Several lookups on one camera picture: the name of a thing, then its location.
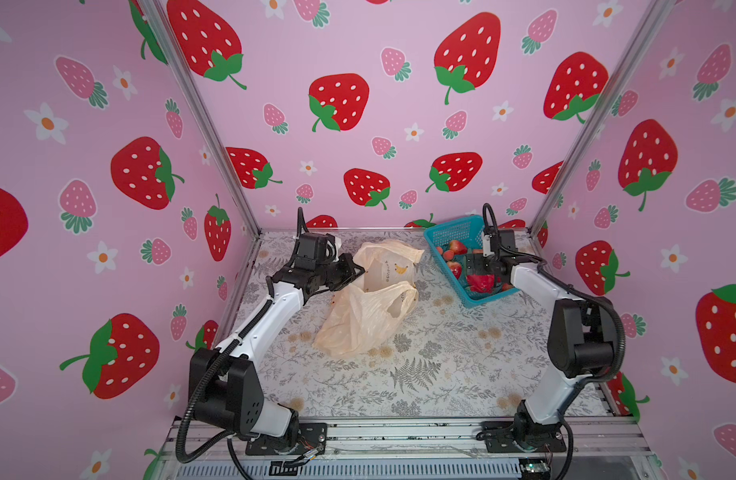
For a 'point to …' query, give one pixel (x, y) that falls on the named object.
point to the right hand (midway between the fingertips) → (483, 259)
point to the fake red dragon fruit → (481, 283)
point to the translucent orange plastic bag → (359, 316)
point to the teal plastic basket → (468, 230)
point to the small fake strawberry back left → (449, 255)
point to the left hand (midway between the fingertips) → (366, 267)
